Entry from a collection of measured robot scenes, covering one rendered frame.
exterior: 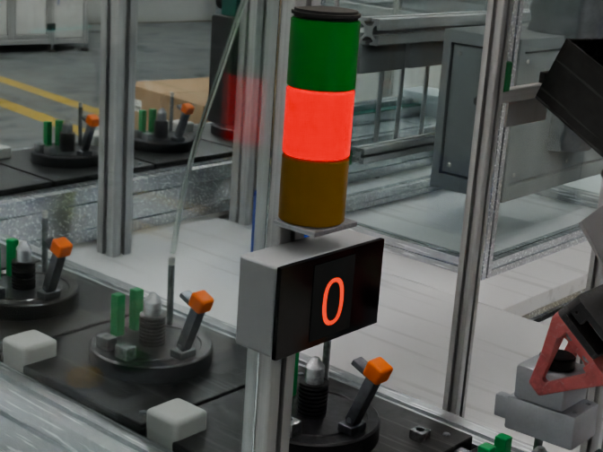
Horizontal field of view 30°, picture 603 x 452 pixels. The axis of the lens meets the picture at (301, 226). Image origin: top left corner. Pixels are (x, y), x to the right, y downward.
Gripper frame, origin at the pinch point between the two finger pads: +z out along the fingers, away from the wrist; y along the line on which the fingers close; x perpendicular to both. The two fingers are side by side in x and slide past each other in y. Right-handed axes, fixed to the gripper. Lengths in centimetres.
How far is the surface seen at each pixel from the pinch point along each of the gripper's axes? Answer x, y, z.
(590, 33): -55, -115, 21
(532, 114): -26.9, -31.2, 1.1
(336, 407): -11.4, -4.0, 25.8
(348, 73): -23.5, 18.8, -13.1
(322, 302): -12.8, 19.7, 0.0
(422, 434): -4.2, -7.4, 21.3
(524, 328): -15, -72, 44
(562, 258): -27, -112, 52
